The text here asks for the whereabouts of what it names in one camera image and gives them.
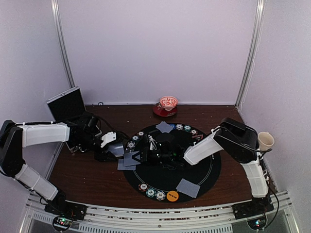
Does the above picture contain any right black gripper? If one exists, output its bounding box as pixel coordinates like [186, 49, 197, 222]
[132, 147, 173, 166]

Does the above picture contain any grey playing card deck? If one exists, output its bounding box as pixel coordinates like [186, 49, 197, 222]
[107, 142, 124, 157]

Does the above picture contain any red black triangle marker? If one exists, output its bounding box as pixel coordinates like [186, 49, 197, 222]
[192, 134, 204, 141]

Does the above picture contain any orange big blind button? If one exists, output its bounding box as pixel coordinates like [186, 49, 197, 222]
[166, 190, 179, 202]

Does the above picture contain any single grey playing card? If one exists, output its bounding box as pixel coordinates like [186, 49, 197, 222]
[156, 122, 165, 133]

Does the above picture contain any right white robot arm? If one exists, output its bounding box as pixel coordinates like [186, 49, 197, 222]
[125, 118, 270, 215]

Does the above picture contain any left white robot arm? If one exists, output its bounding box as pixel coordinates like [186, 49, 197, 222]
[0, 112, 123, 216]

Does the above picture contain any black round poker mat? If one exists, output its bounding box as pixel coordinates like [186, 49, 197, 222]
[123, 125, 222, 203]

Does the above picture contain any dark red saucer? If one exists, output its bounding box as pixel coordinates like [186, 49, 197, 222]
[153, 102, 177, 117]

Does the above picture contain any red white patterned bowl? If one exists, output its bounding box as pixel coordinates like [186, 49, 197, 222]
[159, 96, 178, 111]

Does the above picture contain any front aluminium rail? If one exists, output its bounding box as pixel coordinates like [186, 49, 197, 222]
[18, 202, 301, 233]

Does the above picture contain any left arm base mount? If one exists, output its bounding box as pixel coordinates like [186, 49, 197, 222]
[44, 201, 87, 232]

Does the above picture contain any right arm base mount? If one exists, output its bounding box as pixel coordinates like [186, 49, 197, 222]
[232, 201, 274, 231]

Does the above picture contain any right aluminium frame post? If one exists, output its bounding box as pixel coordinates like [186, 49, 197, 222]
[235, 0, 266, 111]

